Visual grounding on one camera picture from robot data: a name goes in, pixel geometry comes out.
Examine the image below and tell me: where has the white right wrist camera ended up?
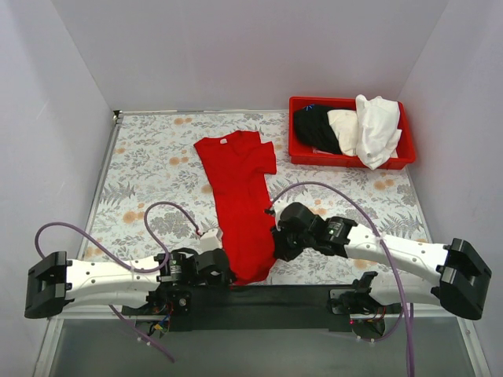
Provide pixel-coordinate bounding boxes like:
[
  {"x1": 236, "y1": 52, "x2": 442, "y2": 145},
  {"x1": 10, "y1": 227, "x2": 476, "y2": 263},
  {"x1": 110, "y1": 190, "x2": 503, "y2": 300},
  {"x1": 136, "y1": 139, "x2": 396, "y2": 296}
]
[{"x1": 264, "y1": 199, "x2": 289, "y2": 222}]

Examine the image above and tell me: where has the white t shirt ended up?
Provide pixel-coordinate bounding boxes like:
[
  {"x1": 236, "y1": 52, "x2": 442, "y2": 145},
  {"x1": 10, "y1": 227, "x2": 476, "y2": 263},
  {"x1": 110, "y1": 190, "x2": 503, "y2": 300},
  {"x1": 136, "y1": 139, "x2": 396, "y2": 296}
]
[{"x1": 355, "y1": 94, "x2": 402, "y2": 170}]

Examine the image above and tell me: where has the cream t shirt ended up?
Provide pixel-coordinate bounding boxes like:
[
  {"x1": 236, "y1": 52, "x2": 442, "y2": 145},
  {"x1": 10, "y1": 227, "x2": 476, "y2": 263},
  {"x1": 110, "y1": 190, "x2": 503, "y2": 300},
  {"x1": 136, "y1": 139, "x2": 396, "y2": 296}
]
[{"x1": 327, "y1": 109, "x2": 359, "y2": 157}]

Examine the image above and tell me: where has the aluminium table frame rail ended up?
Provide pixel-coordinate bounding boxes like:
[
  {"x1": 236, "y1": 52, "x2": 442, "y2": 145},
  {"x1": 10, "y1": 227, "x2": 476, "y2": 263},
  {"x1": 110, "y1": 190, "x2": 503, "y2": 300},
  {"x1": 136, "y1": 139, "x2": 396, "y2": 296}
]
[{"x1": 33, "y1": 111, "x2": 492, "y2": 377}]

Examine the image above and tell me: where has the red t shirt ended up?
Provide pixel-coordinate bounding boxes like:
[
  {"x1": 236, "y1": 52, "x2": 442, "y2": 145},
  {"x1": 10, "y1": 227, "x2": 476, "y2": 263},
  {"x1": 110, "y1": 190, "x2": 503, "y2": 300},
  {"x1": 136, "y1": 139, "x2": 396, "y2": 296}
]
[{"x1": 194, "y1": 130, "x2": 277, "y2": 285}]

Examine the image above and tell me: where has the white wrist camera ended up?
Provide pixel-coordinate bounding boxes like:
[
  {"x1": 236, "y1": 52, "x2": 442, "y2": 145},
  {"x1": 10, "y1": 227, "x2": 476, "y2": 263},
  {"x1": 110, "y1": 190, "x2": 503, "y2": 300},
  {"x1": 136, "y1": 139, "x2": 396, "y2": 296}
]
[
  {"x1": 200, "y1": 228, "x2": 223, "y2": 252},
  {"x1": 264, "y1": 199, "x2": 289, "y2": 222}
]

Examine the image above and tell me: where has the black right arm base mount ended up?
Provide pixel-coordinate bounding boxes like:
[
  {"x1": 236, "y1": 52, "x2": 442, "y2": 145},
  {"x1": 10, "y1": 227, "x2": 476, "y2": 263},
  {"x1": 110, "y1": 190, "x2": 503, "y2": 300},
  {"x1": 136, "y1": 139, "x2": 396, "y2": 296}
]
[{"x1": 329, "y1": 289, "x2": 402, "y2": 315}]

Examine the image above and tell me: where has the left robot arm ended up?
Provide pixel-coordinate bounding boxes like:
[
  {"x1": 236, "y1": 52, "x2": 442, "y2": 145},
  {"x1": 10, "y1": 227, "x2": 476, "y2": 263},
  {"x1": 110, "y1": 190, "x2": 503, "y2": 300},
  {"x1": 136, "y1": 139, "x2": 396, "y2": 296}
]
[{"x1": 24, "y1": 248, "x2": 235, "y2": 319}]

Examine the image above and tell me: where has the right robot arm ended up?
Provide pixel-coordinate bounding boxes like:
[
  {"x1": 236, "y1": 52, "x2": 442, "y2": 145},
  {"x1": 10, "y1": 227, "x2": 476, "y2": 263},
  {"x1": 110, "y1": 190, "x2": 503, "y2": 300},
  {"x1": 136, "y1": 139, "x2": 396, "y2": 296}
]
[{"x1": 267, "y1": 202, "x2": 492, "y2": 320}]

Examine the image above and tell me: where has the floral patterned table mat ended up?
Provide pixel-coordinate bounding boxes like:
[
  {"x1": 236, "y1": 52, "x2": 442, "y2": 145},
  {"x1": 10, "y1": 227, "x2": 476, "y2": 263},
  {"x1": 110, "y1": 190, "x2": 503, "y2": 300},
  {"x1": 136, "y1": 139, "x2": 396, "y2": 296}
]
[{"x1": 82, "y1": 112, "x2": 430, "y2": 262}]

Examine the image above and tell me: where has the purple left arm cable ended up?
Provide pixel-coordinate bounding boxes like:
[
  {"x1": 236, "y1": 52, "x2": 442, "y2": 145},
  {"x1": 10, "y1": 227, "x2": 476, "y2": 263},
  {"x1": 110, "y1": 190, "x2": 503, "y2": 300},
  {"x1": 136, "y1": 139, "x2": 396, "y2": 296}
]
[{"x1": 34, "y1": 200, "x2": 205, "y2": 364}]

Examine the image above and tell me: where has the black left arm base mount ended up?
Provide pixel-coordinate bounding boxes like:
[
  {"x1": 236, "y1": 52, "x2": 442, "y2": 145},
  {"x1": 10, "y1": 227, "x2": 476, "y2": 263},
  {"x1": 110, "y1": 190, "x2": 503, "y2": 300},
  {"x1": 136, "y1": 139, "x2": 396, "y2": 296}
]
[{"x1": 121, "y1": 290, "x2": 192, "y2": 316}]

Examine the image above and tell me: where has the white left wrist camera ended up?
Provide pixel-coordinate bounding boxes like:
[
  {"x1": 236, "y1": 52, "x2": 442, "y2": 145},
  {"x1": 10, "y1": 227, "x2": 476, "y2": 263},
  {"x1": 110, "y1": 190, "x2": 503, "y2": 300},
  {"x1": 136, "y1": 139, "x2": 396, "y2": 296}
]
[{"x1": 200, "y1": 228, "x2": 223, "y2": 252}]

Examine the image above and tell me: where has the black t shirt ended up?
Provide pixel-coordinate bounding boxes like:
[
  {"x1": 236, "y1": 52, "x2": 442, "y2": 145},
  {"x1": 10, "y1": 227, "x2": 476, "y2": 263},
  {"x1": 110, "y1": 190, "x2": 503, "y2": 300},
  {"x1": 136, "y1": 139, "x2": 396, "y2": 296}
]
[{"x1": 293, "y1": 104, "x2": 342, "y2": 155}]

